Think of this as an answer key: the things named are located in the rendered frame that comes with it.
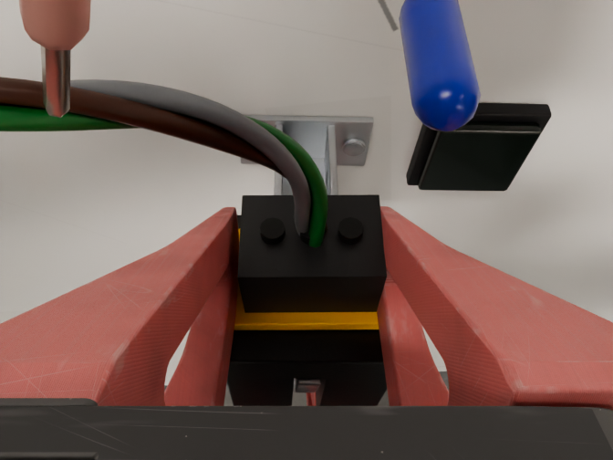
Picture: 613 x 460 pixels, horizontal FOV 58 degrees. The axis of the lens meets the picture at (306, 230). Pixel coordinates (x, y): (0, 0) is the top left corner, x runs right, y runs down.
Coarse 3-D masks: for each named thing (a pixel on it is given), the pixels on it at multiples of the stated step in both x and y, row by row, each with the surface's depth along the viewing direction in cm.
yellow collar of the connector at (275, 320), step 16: (240, 304) 13; (240, 320) 12; (256, 320) 12; (272, 320) 12; (288, 320) 12; (304, 320) 13; (320, 320) 13; (336, 320) 13; (352, 320) 13; (368, 320) 13
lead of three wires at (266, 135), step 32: (0, 96) 6; (32, 96) 6; (96, 96) 7; (128, 96) 7; (160, 96) 7; (192, 96) 8; (0, 128) 6; (32, 128) 7; (64, 128) 7; (96, 128) 7; (128, 128) 7; (160, 128) 7; (192, 128) 8; (224, 128) 8; (256, 128) 8; (256, 160) 9; (288, 160) 9; (320, 192) 10; (320, 224) 11
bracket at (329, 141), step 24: (264, 120) 18; (288, 120) 18; (312, 120) 18; (336, 120) 18; (360, 120) 19; (312, 144) 19; (336, 144) 19; (360, 144) 19; (336, 168) 18; (288, 192) 19; (336, 192) 17
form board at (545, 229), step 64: (0, 0) 15; (128, 0) 15; (192, 0) 15; (256, 0) 15; (320, 0) 15; (384, 0) 15; (512, 0) 15; (576, 0) 15; (0, 64) 17; (128, 64) 17; (192, 64) 17; (256, 64) 17; (320, 64) 17; (384, 64) 17; (512, 64) 17; (576, 64) 17; (384, 128) 19; (576, 128) 19; (0, 192) 22; (64, 192) 22; (128, 192) 22; (192, 192) 22; (256, 192) 22; (384, 192) 22; (448, 192) 22; (512, 192) 22; (576, 192) 23; (0, 256) 27; (64, 256) 27; (128, 256) 27; (512, 256) 27; (576, 256) 27; (0, 320) 33
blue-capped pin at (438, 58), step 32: (416, 0) 7; (448, 0) 7; (416, 32) 7; (448, 32) 7; (416, 64) 7; (448, 64) 6; (416, 96) 6; (448, 96) 6; (480, 96) 6; (448, 128) 6
